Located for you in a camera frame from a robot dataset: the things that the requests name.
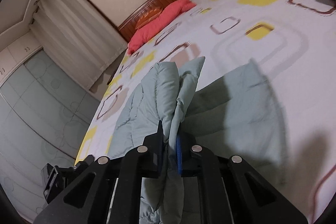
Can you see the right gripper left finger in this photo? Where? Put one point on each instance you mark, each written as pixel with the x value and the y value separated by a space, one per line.
pixel 109 190

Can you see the red pillow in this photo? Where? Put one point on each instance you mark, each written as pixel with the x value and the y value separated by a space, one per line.
pixel 151 29

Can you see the beige striped curtain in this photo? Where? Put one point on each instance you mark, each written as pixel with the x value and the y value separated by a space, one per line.
pixel 77 38

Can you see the glass sliding wardrobe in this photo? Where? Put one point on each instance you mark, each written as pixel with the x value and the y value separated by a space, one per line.
pixel 44 117

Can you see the patterned white bed sheet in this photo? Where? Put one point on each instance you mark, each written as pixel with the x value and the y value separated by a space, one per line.
pixel 278 61

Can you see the light green down jacket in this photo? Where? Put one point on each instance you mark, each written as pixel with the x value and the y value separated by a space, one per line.
pixel 189 113

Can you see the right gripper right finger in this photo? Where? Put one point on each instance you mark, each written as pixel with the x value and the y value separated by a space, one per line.
pixel 230 190

